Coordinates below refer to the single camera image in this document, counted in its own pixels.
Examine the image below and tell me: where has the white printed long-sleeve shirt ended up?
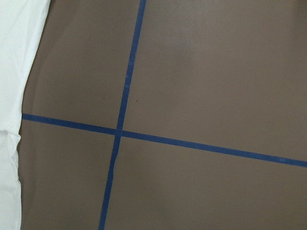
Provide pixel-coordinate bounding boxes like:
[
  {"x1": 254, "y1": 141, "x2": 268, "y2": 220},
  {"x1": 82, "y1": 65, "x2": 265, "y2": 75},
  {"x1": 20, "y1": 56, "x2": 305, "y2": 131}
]
[{"x1": 0, "y1": 0, "x2": 50, "y2": 230}]

